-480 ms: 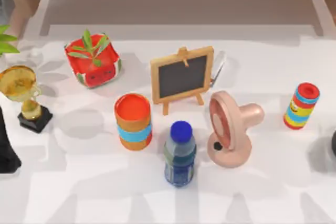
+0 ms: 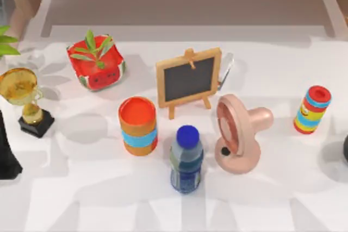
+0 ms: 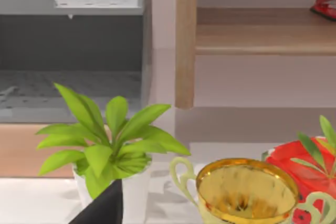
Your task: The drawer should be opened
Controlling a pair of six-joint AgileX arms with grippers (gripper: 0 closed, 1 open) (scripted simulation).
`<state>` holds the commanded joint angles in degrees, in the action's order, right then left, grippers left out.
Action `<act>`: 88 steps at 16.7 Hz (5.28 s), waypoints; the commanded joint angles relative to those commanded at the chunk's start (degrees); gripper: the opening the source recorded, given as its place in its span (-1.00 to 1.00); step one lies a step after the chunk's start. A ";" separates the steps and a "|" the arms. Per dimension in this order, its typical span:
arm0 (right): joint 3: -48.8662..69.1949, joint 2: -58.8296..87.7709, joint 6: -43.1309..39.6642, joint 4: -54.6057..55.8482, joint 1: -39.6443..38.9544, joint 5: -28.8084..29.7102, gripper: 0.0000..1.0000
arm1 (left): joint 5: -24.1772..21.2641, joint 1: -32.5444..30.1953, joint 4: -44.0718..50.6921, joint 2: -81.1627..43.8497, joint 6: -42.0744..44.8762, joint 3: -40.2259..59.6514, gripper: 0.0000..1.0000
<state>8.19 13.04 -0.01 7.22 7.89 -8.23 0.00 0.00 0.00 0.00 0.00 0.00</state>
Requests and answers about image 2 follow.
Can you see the watermelon plant pot with plant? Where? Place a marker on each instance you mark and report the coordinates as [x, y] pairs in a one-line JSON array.
[[95, 65]]

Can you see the gold trophy with black base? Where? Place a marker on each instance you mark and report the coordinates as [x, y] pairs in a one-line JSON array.
[[24, 99]]

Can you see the blue-capped blue bottle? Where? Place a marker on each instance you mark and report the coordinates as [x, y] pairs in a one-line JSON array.
[[186, 161]]

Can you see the green leafy plant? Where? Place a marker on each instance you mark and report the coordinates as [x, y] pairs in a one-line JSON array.
[[6, 44]]

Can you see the pink desk fan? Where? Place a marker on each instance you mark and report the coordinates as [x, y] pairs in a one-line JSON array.
[[239, 134]]

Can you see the orange can with blue band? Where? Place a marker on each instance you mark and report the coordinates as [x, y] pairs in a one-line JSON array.
[[138, 125]]

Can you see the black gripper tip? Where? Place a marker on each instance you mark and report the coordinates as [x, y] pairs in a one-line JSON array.
[[6, 156]]

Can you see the red yellow striped can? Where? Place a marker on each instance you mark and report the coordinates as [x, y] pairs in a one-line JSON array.
[[312, 109]]

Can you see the wooden framed blackboard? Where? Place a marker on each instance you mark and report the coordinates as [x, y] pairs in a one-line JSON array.
[[188, 78]]

